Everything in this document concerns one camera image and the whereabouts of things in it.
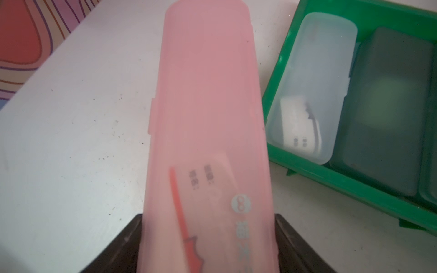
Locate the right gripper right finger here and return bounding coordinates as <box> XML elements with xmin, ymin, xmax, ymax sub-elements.
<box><xmin>275</xmin><ymin>214</ymin><xmax>335</xmax><ymax>273</ymax></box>

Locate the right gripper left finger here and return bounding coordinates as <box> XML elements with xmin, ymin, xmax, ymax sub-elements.
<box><xmin>81</xmin><ymin>214</ymin><xmax>142</xmax><ymax>273</ymax></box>

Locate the pink pencil case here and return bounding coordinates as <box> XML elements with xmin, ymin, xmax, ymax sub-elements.
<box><xmin>137</xmin><ymin>1</ymin><xmax>279</xmax><ymax>273</ymax></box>

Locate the clear frosted pencil case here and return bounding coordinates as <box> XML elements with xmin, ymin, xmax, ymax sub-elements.
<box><xmin>265</xmin><ymin>12</ymin><xmax>357</xmax><ymax>165</ymax></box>

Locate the dark green pencil case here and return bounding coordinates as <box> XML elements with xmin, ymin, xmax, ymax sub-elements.
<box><xmin>419</xmin><ymin>45</ymin><xmax>437</xmax><ymax>207</ymax></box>
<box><xmin>330</xmin><ymin>27</ymin><xmax>434</xmax><ymax>197</ymax></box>

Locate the green plastic storage tray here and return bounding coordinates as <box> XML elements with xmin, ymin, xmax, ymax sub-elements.
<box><xmin>262</xmin><ymin>1</ymin><xmax>437</xmax><ymax>235</ymax></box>

